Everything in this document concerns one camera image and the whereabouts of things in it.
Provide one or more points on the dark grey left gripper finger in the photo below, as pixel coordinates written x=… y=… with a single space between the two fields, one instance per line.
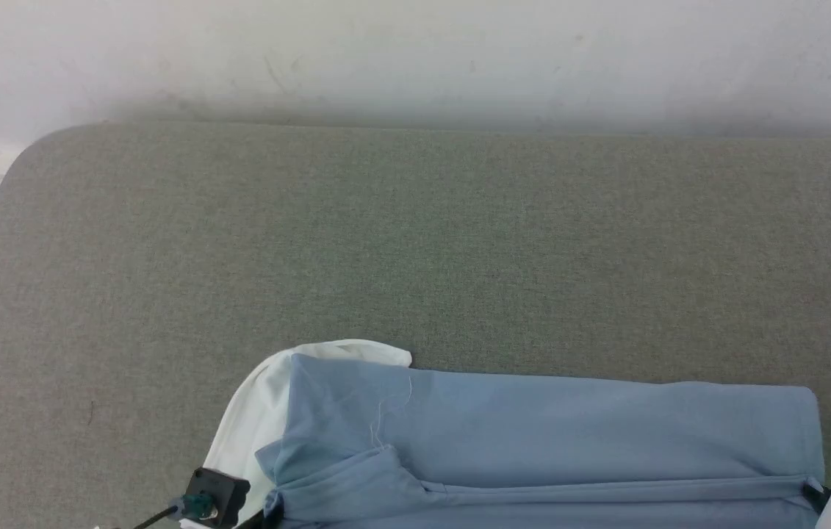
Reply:
x=255 y=522

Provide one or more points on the light blue and white shirt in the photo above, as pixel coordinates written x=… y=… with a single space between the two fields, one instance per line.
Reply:
x=547 y=441

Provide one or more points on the grey fabric sofa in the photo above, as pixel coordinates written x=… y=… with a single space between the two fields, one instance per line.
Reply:
x=415 y=250

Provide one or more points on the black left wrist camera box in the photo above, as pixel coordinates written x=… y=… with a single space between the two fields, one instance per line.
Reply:
x=220 y=492

